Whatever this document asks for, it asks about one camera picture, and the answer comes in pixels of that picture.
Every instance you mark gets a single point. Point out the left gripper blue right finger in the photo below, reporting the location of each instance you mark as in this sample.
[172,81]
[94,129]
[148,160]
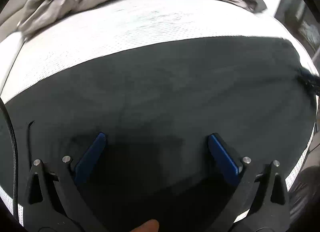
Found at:
[226,158]

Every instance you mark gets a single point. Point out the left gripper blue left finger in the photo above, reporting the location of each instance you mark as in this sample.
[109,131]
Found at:
[86,164]

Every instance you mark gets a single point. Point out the left hand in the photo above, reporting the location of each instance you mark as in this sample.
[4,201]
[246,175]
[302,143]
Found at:
[149,226]

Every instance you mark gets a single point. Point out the dark wooden furniture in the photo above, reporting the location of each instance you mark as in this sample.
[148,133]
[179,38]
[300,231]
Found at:
[296,16]

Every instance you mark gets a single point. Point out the white mesh mattress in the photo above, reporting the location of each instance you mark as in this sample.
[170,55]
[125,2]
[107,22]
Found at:
[127,24]

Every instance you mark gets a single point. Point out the black pants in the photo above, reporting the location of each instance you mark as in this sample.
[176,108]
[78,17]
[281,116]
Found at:
[157,105]

